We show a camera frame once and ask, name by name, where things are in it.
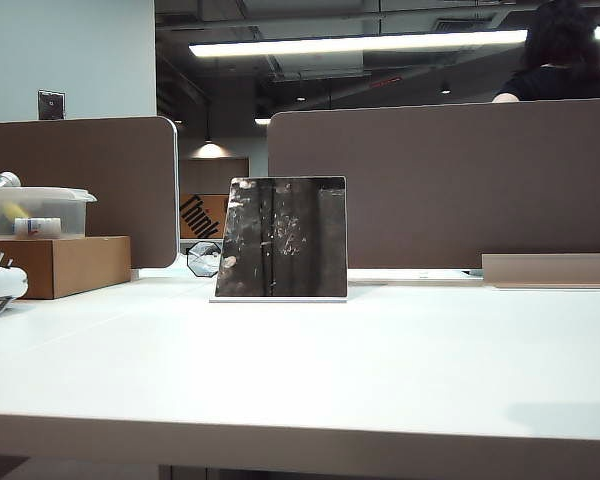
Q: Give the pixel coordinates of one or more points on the yellow item in container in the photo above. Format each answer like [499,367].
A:
[15,209]

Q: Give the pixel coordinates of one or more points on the octagonal black white object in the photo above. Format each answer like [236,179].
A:
[202,260]

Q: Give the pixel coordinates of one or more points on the metal wall switch plate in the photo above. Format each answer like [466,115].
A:
[51,105]

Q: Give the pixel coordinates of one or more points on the hanging pendant lamp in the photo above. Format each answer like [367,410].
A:
[211,150]

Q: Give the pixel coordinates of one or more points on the white tube with label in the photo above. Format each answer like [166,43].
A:
[37,226]

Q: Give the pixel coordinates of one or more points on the clear plastic storage container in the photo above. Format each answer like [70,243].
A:
[55,205]

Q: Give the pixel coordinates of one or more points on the brown cardboard box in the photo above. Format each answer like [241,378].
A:
[80,265]

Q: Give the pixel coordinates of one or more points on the white remote controller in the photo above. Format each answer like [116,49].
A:
[0,282]

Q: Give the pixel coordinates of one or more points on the cardboard box with black lettering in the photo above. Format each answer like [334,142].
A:
[200,217]

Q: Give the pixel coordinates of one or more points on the long ceiling tube light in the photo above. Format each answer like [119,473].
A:
[355,43]

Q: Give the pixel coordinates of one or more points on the silver bottle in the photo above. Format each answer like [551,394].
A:
[5,179]

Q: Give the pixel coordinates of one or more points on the person with dark hair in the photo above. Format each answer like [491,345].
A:
[560,75]

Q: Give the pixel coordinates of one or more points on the beige low box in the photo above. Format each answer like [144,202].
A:
[555,270]

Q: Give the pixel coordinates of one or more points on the brown desk partition rounded corner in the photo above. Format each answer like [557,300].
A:
[90,175]

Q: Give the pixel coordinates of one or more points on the wide brown desk partition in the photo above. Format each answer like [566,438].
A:
[455,185]

